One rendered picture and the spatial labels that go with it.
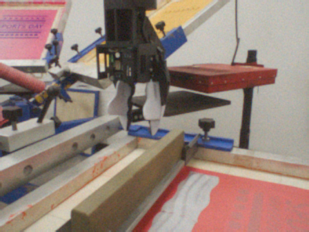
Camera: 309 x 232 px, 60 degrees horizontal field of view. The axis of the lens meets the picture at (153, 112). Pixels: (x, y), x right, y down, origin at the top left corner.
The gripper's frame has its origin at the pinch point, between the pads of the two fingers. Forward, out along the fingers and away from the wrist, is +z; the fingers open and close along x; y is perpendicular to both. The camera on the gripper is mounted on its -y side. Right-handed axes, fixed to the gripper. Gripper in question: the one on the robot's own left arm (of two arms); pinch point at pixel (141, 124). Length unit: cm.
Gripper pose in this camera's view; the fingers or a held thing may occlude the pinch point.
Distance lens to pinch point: 47.1
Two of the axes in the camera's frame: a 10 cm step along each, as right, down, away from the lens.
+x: 9.1, 1.1, -4.0
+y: -4.2, 2.5, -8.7
